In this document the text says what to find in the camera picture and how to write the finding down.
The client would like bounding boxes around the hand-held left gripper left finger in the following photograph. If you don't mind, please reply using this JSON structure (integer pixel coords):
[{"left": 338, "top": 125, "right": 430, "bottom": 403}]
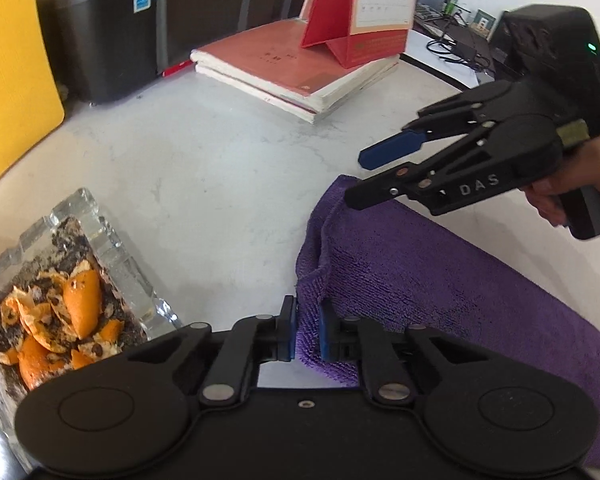
[{"left": 127, "top": 296, "right": 298, "bottom": 407}]

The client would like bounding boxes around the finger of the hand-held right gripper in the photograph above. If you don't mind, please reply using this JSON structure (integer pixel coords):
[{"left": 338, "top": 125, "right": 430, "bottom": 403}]
[
  {"left": 344, "top": 127, "right": 487, "bottom": 211},
  {"left": 358, "top": 82, "right": 513, "bottom": 171}
]

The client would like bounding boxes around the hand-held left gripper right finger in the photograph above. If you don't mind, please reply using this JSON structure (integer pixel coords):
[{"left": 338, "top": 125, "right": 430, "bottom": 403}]
[{"left": 320, "top": 300, "right": 473, "bottom": 405}]

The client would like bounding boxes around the purple towel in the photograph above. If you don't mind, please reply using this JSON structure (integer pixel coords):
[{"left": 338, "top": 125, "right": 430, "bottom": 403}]
[{"left": 295, "top": 175, "right": 600, "bottom": 471}]

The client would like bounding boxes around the person's right hand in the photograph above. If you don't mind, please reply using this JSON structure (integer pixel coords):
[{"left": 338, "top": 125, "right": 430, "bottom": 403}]
[{"left": 525, "top": 132, "right": 600, "bottom": 226}]

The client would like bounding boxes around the red cover book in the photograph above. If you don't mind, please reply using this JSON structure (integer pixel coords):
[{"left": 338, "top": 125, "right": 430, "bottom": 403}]
[{"left": 195, "top": 57, "right": 401, "bottom": 123}]

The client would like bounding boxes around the red desk calendar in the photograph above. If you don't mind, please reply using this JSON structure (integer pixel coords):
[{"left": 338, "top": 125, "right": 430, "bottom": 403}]
[{"left": 300, "top": 0, "right": 421, "bottom": 68}]

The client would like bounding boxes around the red books stack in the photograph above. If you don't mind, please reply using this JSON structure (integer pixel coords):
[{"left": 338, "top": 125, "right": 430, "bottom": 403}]
[{"left": 190, "top": 19, "right": 400, "bottom": 113}]

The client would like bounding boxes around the glass ashtray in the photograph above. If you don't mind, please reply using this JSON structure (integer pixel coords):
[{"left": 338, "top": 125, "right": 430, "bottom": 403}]
[{"left": 0, "top": 187, "right": 181, "bottom": 396}]

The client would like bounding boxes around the pile of orange peels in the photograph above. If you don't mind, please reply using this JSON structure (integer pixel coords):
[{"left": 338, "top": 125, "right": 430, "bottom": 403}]
[{"left": 0, "top": 262, "right": 126, "bottom": 391}]

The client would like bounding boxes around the red pen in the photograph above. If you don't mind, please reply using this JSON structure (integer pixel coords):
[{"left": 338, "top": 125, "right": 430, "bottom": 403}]
[{"left": 161, "top": 59, "right": 195, "bottom": 77}]

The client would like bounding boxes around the black appliance with blue label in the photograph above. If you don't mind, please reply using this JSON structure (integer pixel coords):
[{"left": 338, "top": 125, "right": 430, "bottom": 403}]
[{"left": 37, "top": 0, "right": 168, "bottom": 106}]

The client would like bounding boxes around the yellow folder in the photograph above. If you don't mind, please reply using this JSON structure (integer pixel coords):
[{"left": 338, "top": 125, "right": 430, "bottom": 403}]
[{"left": 0, "top": 0, "right": 66, "bottom": 198}]

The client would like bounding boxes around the small picture frame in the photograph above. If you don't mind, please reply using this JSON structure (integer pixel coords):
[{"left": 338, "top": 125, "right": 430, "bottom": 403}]
[{"left": 472, "top": 9, "right": 498, "bottom": 38}]

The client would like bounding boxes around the black cable with adapter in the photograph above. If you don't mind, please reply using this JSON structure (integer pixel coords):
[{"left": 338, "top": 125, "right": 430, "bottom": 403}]
[{"left": 425, "top": 35, "right": 496, "bottom": 76}]

